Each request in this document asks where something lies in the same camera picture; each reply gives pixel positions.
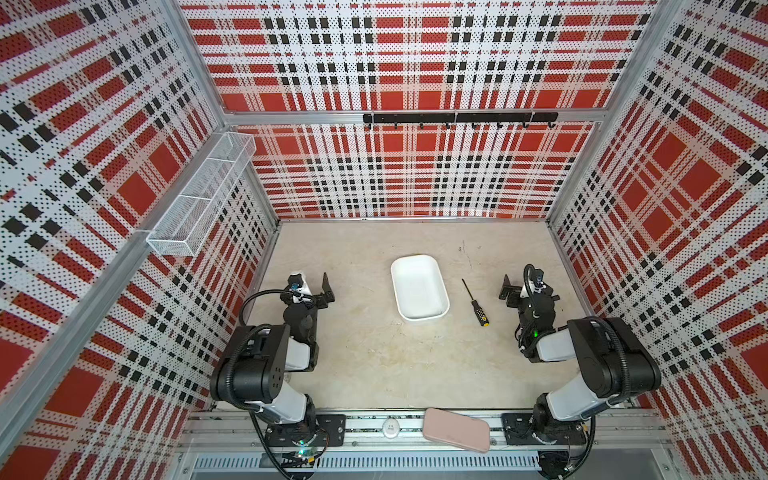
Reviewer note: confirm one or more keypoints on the white round button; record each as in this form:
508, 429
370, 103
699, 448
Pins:
391, 428

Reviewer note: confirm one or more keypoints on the black yellow handled screwdriver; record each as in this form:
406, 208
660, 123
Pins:
477, 309

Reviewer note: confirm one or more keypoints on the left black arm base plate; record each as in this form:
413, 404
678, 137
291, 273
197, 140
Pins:
314, 431

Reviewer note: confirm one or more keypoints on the black wall hook rail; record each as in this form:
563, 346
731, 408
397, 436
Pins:
523, 118

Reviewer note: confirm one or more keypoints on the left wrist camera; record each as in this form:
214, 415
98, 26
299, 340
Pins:
297, 283

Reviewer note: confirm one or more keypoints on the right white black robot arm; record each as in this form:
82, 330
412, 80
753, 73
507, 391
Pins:
613, 365

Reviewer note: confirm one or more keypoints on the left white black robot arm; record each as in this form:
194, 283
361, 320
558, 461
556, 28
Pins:
251, 373

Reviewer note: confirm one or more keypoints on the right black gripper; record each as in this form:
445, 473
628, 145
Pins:
508, 288

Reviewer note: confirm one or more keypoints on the white wire mesh shelf basket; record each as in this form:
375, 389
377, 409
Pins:
185, 225

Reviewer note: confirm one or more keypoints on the pink rectangular pad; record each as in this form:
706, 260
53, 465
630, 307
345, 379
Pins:
460, 431

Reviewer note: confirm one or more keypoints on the white rectangular plastic bin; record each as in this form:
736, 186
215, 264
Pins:
419, 288

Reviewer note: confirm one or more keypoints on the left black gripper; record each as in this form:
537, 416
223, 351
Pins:
319, 299

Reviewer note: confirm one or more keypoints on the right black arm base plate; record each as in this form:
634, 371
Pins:
522, 429

